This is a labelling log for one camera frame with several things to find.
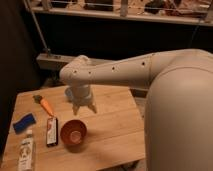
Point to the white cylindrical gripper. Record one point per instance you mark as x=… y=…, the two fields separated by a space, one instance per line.
x=81 y=96

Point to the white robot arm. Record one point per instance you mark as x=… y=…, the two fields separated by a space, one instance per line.
x=178 y=122

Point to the red ceramic bowl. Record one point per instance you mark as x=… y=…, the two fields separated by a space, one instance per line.
x=73 y=132

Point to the blue sponge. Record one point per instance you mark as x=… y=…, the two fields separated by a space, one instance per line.
x=24 y=123

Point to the metal diagonal rod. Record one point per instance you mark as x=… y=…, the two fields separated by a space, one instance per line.
x=45 y=47

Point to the upper wooden shelf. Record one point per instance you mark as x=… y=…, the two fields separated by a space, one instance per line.
x=186 y=12

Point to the long grey baseboard rail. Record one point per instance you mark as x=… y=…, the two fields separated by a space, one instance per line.
x=53 y=62

